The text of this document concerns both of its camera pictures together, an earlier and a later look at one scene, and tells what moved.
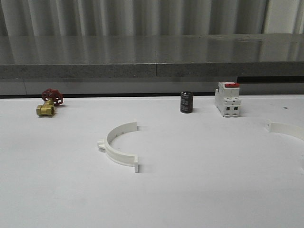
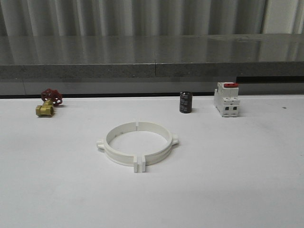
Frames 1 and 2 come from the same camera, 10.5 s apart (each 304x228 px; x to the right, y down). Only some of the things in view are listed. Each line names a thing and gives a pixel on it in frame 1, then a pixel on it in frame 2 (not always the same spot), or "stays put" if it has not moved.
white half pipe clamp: x=293 y=129 -> x=142 y=160
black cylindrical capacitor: x=186 y=102 stays put
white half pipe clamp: x=120 y=157 stays put
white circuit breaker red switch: x=227 y=99 stays put
